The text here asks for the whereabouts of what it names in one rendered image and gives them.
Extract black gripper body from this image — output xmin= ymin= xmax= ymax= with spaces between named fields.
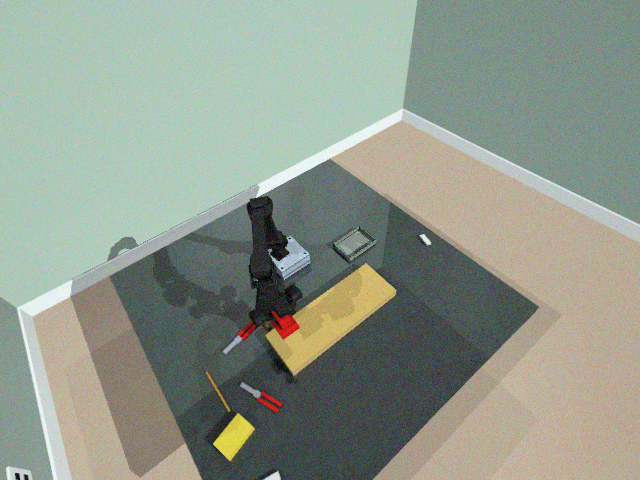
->
xmin=249 ymin=285 xmax=303 ymax=327

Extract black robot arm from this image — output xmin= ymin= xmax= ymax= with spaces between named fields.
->
xmin=247 ymin=196 xmax=296 ymax=318

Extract tan panel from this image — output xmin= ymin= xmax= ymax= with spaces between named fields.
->
xmin=265 ymin=264 xmax=397 ymax=376

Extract yellow rectangular block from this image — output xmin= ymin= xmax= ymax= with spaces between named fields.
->
xmin=213 ymin=413 xmax=255 ymax=461

